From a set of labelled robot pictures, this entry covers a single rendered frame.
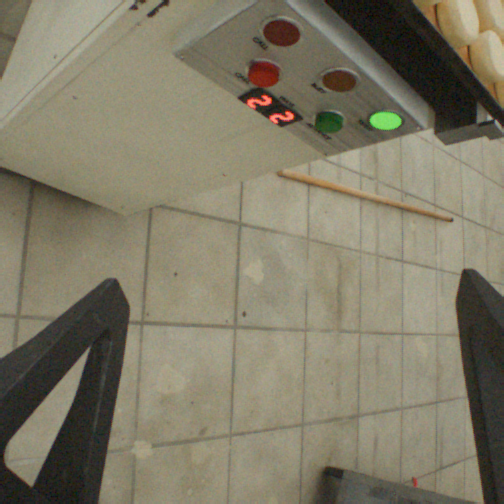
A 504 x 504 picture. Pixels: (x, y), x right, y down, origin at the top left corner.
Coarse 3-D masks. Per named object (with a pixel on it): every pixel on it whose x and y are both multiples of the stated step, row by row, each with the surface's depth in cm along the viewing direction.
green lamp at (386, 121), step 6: (378, 114) 50; (384, 114) 50; (390, 114) 50; (372, 120) 52; (378, 120) 51; (384, 120) 51; (390, 120) 51; (396, 120) 51; (378, 126) 52; (384, 126) 52; (390, 126) 52; (396, 126) 52
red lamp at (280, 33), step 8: (272, 24) 40; (280, 24) 40; (288, 24) 40; (264, 32) 41; (272, 32) 41; (280, 32) 41; (288, 32) 41; (296, 32) 41; (272, 40) 42; (280, 40) 42; (288, 40) 42; (296, 40) 42
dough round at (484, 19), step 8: (472, 0) 47; (480, 0) 46; (488, 0) 46; (496, 0) 48; (480, 8) 46; (488, 8) 46; (496, 8) 47; (480, 16) 46; (488, 16) 46; (496, 16) 47; (480, 24) 47; (488, 24) 47; (496, 24) 47; (480, 32) 48; (496, 32) 48
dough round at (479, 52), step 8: (488, 32) 45; (480, 40) 45; (488, 40) 45; (496, 40) 46; (472, 48) 45; (480, 48) 45; (488, 48) 44; (496, 48) 46; (472, 56) 45; (480, 56) 45; (488, 56) 45; (496, 56) 46; (472, 64) 46; (480, 64) 45; (488, 64) 45; (496, 64) 45; (480, 72) 46; (488, 72) 45; (496, 72) 45; (480, 80) 46; (488, 80) 46; (496, 80) 46
